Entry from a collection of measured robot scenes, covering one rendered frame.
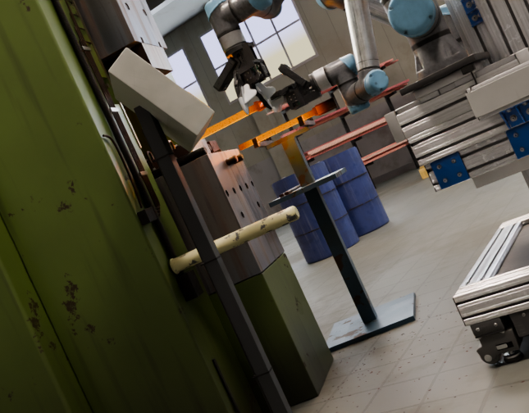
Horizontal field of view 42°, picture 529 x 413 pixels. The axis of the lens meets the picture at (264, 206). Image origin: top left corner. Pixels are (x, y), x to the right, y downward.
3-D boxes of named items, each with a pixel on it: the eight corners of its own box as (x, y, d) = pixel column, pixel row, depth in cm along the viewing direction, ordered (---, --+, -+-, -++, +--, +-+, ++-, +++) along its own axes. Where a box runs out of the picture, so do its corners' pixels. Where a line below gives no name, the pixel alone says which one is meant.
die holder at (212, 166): (285, 251, 274) (237, 148, 274) (262, 272, 238) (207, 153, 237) (165, 302, 290) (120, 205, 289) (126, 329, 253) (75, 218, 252)
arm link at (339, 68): (361, 74, 233) (350, 50, 233) (331, 88, 236) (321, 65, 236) (363, 74, 241) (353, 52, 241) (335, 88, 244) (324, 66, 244)
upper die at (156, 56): (173, 70, 261) (162, 47, 261) (152, 67, 241) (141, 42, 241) (83, 119, 272) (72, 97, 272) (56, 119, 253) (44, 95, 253)
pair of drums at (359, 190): (396, 215, 653) (362, 141, 652) (362, 244, 562) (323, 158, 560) (338, 238, 683) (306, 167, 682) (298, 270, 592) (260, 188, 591)
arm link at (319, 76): (321, 65, 236) (325, 67, 244) (309, 72, 237) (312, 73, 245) (330, 86, 236) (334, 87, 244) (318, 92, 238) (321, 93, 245)
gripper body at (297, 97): (289, 111, 241) (321, 95, 238) (279, 88, 241) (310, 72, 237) (294, 111, 248) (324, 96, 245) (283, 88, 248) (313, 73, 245)
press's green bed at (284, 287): (334, 359, 275) (285, 251, 274) (318, 397, 239) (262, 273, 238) (212, 404, 290) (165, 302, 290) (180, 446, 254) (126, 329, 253)
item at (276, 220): (302, 218, 213) (294, 202, 213) (298, 220, 208) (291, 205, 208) (180, 271, 225) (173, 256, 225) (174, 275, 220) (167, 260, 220)
